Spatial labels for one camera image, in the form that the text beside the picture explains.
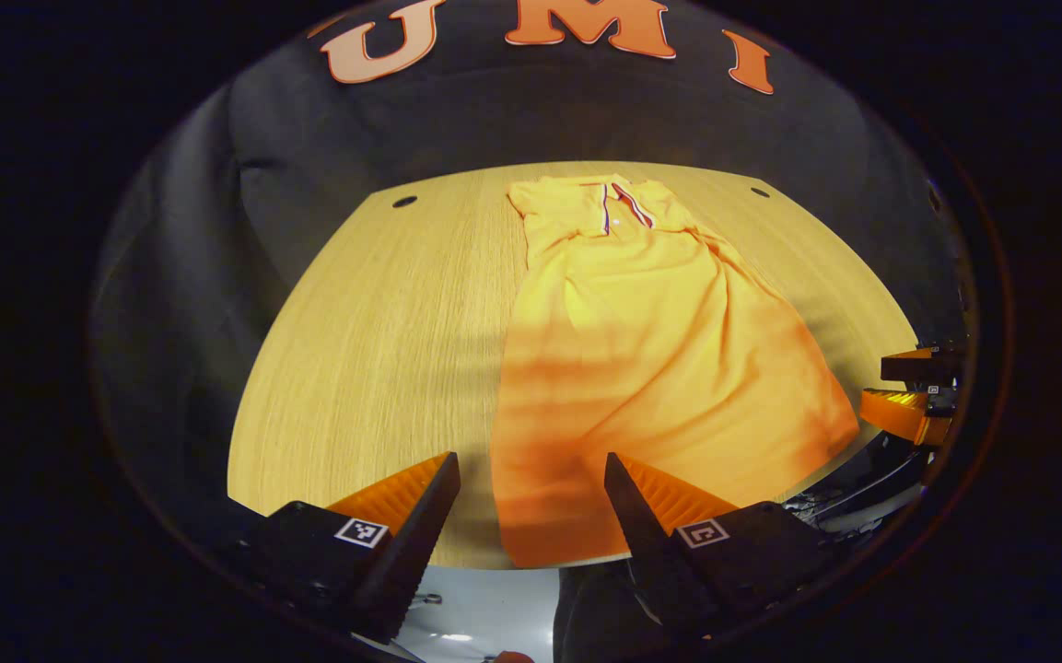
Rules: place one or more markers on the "orange polo T-shirt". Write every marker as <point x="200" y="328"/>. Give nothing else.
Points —
<point x="641" y="350"/>

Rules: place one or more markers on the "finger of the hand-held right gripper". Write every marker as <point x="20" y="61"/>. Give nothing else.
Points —
<point x="917" y="368"/>
<point x="940" y="402"/>

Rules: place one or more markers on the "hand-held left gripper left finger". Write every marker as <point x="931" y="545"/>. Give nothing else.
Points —
<point x="415" y="552"/>

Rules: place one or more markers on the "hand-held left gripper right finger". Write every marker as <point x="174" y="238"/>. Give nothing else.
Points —
<point x="650" y="543"/>

